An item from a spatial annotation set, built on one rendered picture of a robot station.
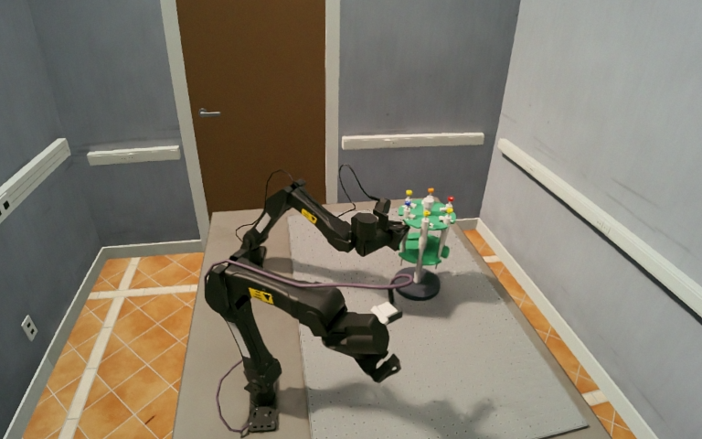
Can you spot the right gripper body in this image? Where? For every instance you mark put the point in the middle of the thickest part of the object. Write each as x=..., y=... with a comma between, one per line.
x=368, y=362

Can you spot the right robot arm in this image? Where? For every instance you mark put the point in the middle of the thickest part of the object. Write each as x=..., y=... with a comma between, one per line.
x=323, y=310

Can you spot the white pipette with blue button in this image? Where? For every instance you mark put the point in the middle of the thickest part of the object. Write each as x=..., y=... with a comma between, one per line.
x=405, y=215

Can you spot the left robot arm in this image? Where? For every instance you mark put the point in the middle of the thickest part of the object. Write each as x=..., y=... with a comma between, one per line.
x=361, y=234

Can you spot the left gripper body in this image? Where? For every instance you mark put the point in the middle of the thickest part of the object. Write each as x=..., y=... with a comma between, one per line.
x=387, y=234

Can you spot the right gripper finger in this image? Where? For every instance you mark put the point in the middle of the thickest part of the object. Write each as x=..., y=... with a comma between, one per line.
x=393, y=361

